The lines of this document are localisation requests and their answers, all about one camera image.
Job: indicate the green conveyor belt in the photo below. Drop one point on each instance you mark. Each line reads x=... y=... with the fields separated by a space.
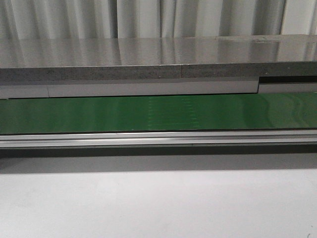
x=158 y=113

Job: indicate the white pleated curtain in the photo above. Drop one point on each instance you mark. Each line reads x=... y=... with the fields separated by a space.
x=81 y=19

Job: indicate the aluminium front conveyor rail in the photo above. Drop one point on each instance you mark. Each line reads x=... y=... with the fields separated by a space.
x=284 y=136

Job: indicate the grey rear rail right segment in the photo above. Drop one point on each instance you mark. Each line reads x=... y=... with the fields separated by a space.
x=287 y=88

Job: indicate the grey rear conveyor rail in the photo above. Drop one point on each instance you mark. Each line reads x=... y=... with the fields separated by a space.
x=130 y=87

